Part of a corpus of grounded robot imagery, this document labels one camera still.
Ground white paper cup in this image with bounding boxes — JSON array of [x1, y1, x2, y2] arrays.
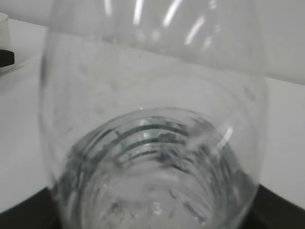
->
[[0, 13, 15, 73]]

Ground clear green-label water bottle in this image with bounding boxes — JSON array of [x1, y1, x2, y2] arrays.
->
[[39, 0, 268, 229]]

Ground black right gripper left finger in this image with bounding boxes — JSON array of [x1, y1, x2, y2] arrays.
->
[[0, 188, 60, 229]]

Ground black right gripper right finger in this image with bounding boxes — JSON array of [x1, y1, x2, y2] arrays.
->
[[245, 185, 305, 229]]

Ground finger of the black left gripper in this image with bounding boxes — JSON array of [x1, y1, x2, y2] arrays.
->
[[0, 49, 15, 67]]

